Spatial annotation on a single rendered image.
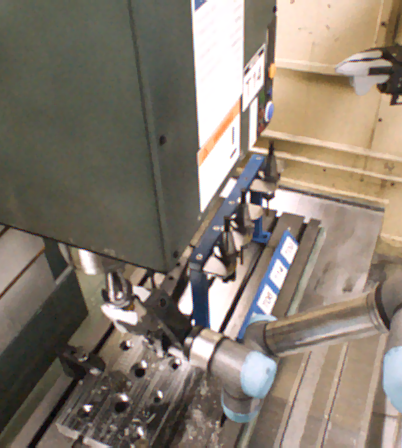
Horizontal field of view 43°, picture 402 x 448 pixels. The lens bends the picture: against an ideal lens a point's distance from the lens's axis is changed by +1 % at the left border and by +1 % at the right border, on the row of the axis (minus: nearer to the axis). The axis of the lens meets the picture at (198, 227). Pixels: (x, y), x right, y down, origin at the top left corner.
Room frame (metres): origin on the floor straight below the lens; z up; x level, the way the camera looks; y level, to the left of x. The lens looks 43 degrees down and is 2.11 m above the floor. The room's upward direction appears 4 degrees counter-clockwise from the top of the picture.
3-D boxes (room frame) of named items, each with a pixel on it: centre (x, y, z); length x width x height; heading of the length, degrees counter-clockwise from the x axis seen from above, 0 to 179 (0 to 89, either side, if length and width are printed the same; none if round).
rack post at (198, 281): (0.84, 0.01, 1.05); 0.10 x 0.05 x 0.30; 63
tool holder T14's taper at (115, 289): (0.67, 0.17, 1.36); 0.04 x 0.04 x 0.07
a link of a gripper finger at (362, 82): (0.83, -0.31, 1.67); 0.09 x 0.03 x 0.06; 93
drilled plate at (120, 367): (0.65, 0.19, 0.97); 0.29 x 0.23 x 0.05; 153
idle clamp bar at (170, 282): (0.98, 0.10, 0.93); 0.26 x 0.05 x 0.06; 158
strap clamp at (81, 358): (0.73, 0.32, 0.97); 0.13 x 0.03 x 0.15; 63
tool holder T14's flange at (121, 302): (0.67, 0.17, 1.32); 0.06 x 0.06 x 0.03
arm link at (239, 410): (0.52, -0.07, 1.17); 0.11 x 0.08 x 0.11; 156
